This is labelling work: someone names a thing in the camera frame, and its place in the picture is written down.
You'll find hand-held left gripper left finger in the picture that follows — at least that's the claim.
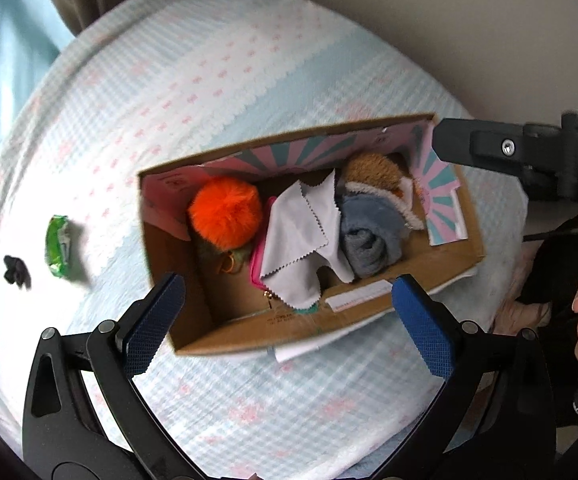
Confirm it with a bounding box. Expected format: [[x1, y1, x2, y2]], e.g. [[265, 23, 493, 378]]
[[22, 272, 205, 480]]

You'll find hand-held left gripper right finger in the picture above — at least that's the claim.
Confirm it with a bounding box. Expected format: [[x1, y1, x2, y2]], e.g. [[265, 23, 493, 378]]
[[369, 274, 554, 480]]

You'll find patterned cardboard box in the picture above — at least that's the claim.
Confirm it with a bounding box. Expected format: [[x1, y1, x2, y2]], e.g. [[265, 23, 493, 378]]
[[136, 112, 486, 364]]

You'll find grey sock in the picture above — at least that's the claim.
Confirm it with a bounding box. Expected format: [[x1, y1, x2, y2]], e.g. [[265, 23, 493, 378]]
[[338, 195, 410, 278]]

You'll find brown plush toy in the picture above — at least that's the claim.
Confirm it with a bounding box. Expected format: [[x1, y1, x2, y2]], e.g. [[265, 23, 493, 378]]
[[341, 152, 427, 232]]

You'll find pink zip pouch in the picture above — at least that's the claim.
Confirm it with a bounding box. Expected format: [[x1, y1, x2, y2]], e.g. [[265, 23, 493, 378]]
[[250, 196, 277, 301]]

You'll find orange fluffy pompom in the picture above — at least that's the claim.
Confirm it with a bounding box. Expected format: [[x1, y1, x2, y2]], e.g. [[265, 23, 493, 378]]
[[187, 176, 264, 251]]

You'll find white lens cloth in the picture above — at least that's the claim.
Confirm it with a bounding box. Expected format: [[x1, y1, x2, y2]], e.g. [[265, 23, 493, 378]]
[[259, 170, 356, 309]]

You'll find green snack packet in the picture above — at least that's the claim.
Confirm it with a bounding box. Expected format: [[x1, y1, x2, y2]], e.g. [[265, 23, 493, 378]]
[[44, 215, 71, 278]]

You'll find light blue hanging cloth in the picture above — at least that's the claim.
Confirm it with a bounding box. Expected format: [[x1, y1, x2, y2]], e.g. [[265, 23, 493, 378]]
[[0, 0, 77, 201]]

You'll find black hair tie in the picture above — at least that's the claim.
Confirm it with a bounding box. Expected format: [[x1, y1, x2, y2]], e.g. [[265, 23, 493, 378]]
[[2, 255, 31, 289]]

